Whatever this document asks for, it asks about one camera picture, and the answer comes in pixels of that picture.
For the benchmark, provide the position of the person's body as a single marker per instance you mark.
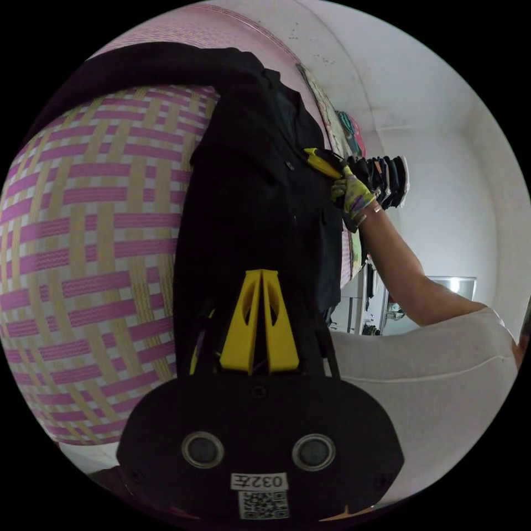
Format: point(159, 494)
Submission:
point(427, 398)

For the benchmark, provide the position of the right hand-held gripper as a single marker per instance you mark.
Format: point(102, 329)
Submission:
point(337, 157)

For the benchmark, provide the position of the black coat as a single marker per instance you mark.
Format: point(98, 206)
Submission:
point(249, 199)

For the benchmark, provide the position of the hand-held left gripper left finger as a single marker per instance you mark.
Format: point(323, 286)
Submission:
point(237, 340)

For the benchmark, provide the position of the person's left hand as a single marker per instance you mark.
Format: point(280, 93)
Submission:
point(348, 512)

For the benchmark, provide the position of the dark pile of clothes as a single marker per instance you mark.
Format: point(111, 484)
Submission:
point(390, 182)

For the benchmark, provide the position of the colourful pile of clothes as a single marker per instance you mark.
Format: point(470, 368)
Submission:
point(352, 132)

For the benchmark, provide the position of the bed with pink woven mat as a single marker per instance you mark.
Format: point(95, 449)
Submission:
point(91, 232)

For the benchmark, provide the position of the person's right hand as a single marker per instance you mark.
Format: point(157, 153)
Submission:
point(353, 194)

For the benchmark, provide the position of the cluttered white shelf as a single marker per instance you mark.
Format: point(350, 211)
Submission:
point(369, 307)

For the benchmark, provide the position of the person's right forearm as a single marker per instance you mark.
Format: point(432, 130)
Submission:
point(408, 269)

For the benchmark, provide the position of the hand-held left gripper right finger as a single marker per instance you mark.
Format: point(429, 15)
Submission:
point(282, 344)

